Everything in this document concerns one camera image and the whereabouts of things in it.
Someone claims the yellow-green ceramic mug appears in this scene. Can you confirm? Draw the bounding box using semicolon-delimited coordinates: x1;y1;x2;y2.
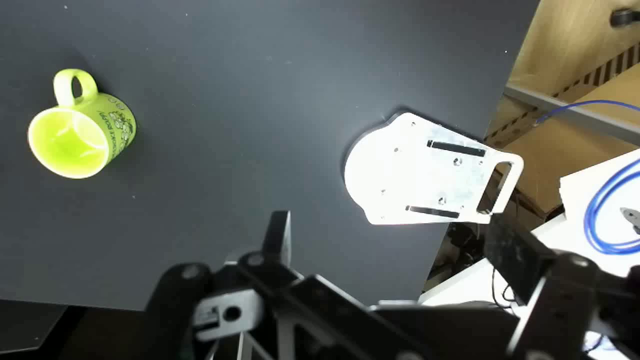
27;67;139;179

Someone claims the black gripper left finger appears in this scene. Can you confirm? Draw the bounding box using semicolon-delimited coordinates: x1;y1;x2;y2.
142;209;428;360

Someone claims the blue coiled cable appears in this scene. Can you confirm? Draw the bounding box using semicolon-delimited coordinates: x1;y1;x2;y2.
532;97;640;257

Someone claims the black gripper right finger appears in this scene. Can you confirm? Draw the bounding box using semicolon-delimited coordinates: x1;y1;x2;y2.
485;223;640;360

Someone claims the aluminium rail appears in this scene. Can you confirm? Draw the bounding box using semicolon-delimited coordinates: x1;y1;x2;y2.
504;83;640;146

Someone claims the flat aluminium mounting plate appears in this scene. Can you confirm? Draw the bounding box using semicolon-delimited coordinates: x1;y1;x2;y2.
344;112;525;226

